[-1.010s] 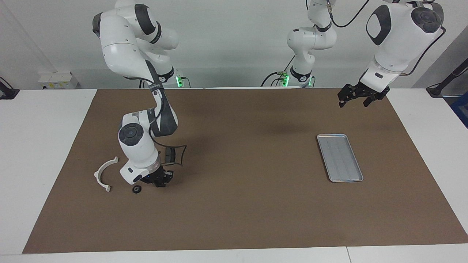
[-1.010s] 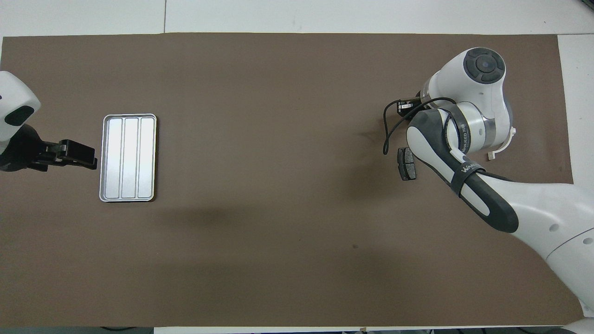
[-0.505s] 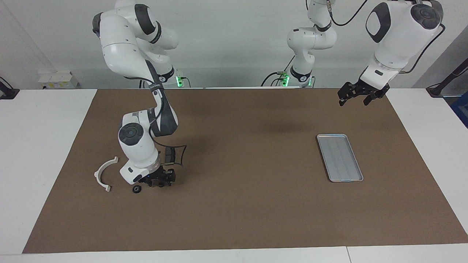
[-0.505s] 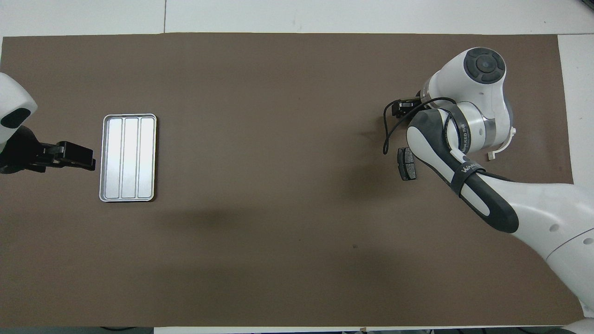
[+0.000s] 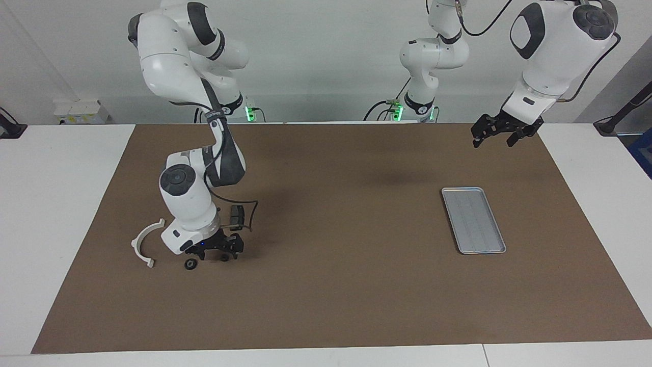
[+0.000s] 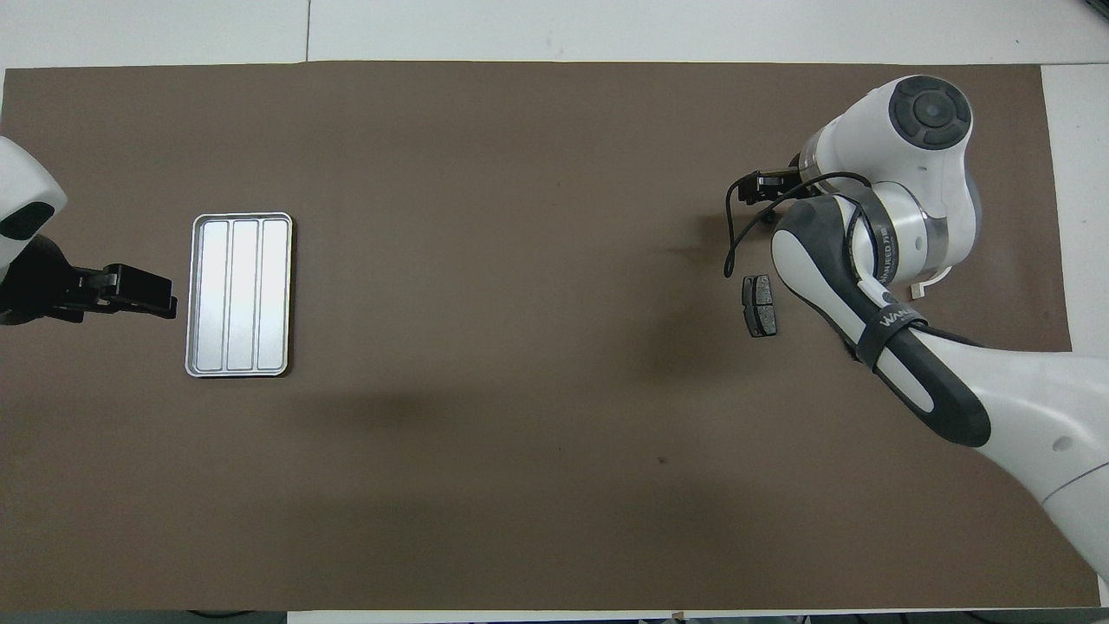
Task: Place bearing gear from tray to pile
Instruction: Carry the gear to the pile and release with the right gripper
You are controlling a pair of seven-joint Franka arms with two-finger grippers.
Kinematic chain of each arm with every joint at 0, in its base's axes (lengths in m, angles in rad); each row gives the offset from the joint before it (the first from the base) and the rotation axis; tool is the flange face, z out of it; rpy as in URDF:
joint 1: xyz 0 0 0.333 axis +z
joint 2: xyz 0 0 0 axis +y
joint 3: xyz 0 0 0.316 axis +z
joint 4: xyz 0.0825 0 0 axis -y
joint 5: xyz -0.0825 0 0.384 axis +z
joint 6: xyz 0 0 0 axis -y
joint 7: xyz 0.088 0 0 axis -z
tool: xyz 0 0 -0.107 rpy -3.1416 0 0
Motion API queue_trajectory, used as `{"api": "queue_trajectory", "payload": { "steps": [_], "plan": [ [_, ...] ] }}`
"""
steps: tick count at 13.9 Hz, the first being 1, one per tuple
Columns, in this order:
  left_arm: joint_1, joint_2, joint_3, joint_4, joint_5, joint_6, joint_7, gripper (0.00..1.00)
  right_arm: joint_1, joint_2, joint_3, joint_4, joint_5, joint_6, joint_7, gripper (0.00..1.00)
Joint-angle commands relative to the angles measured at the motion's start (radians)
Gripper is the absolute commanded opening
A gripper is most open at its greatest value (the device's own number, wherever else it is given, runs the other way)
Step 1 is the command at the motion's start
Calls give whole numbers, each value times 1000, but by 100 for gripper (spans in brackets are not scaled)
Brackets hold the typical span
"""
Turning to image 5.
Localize silver metal tray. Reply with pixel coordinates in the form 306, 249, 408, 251
441, 187, 507, 254

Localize brown table mat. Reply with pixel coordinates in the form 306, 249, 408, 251
31, 122, 652, 355

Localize blue box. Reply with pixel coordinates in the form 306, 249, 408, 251
629, 127, 652, 179

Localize white power socket box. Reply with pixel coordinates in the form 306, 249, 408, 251
53, 99, 111, 125

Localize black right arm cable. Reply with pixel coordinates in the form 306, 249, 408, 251
210, 188, 259, 233

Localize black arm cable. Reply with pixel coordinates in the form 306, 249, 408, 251
427, 0, 623, 103
210, 188, 259, 233

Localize white curved plastic bracket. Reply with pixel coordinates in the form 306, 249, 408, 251
131, 218, 166, 269

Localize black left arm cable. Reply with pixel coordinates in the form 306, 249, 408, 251
427, 0, 623, 103

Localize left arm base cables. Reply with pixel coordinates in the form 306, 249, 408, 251
364, 75, 414, 122

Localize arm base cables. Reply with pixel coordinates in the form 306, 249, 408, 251
364, 75, 414, 122
193, 102, 266, 123

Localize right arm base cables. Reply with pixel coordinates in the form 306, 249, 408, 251
193, 102, 266, 123

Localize black clamp mount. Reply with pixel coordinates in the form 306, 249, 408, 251
0, 107, 28, 139

